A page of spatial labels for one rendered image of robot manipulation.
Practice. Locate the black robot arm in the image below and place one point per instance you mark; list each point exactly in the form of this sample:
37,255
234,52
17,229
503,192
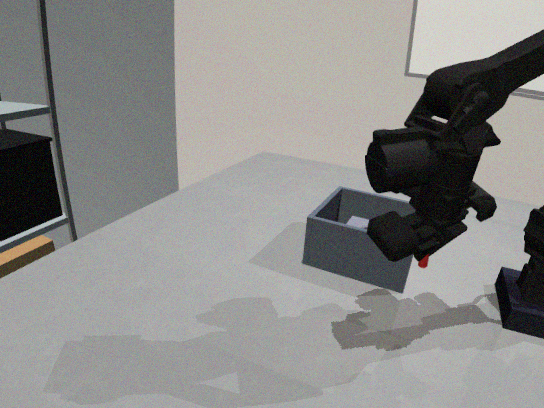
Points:
465,94

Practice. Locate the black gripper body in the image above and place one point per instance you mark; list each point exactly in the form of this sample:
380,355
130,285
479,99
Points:
437,209

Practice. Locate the white square plate with hole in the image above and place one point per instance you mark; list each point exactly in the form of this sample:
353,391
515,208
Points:
358,222

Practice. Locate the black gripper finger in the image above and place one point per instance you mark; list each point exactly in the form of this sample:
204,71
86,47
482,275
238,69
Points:
424,249
447,235

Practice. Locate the red peg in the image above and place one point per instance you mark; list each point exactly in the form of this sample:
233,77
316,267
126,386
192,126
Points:
424,262

